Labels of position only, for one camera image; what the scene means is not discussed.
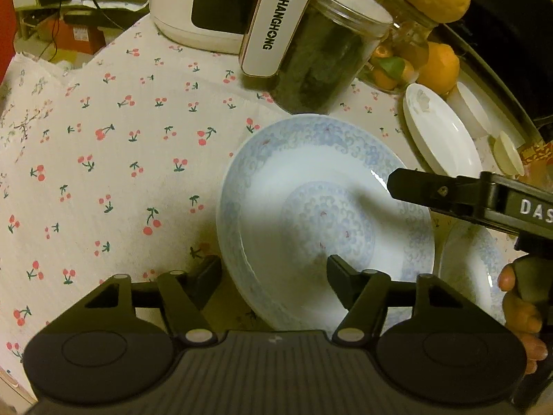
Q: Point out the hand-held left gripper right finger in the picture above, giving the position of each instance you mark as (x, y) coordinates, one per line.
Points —
(341, 279)

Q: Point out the white floral paper sheet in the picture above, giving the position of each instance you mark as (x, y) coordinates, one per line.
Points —
(30, 103)

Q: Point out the white kitchen appliance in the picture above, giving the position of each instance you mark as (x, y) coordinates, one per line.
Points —
(173, 4)

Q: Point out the green leaf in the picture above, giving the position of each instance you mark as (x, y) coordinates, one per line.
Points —
(392, 65)

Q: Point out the small blue patterned plate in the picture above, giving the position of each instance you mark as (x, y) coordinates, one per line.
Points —
(468, 263)

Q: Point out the white remote control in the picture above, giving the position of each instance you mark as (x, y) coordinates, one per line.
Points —
(276, 21)

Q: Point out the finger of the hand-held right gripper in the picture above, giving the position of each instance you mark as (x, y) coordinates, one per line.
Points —
(425, 189)

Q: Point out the plain white plate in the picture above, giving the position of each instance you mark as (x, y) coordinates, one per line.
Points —
(440, 132)

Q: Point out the black microwave oven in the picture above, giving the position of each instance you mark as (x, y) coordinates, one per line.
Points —
(510, 34)

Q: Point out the person's right hand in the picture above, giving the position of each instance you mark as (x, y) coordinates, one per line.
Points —
(529, 324)

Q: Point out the clear jar of dark tea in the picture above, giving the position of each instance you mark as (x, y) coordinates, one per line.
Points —
(328, 60)

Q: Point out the cherry print tablecloth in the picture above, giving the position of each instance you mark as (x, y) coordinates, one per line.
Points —
(112, 160)

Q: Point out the large blue patterned plate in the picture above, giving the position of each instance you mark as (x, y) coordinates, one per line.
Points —
(311, 173)

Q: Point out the small white cup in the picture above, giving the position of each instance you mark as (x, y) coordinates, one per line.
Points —
(510, 155)

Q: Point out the pile of small mandarins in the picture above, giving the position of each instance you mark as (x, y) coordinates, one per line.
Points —
(389, 78)

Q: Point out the glass jar of small oranges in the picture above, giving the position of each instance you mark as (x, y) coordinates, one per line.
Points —
(401, 39)

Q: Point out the orange cardboard box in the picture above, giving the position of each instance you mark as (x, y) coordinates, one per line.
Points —
(73, 34)

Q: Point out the pear-shaped orange citrus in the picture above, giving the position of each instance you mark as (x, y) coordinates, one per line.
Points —
(438, 67)

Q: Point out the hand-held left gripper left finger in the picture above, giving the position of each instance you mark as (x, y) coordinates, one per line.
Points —
(209, 277)

